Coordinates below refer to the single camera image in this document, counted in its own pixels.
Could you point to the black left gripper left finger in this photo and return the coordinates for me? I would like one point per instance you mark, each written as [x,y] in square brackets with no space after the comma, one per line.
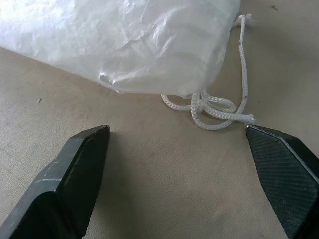
[64,179]

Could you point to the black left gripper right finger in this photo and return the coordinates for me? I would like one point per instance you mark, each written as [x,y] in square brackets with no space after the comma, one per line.
[286,179]

